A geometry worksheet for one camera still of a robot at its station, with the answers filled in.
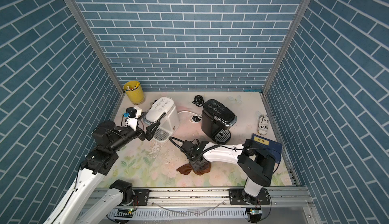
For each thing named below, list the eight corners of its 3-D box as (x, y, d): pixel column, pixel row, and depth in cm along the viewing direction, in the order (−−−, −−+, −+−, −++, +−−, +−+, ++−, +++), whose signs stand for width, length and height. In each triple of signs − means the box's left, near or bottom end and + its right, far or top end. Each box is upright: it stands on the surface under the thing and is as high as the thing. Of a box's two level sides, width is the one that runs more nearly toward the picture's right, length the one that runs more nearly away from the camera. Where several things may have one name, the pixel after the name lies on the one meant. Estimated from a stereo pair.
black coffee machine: (198, 129, 101) (198, 107, 83) (209, 119, 106) (211, 97, 88) (222, 148, 92) (227, 128, 74) (232, 136, 97) (240, 115, 80)
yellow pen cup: (128, 104, 114) (120, 91, 103) (132, 94, 121) (126, 80, 110) (143, 104, 114) (137, 91, 103) (147, 94, 121) (141, 80, 110)
